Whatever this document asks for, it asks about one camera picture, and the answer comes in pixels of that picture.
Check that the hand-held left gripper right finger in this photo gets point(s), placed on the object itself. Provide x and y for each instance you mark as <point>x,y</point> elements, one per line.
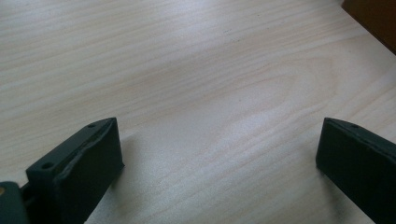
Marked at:
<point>358,165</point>

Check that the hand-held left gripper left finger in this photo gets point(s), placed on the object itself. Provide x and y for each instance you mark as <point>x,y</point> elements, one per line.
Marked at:
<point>84,174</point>

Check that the dark brown wooden furniture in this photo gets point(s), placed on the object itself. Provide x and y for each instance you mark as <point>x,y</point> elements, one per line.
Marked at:
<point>375,18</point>

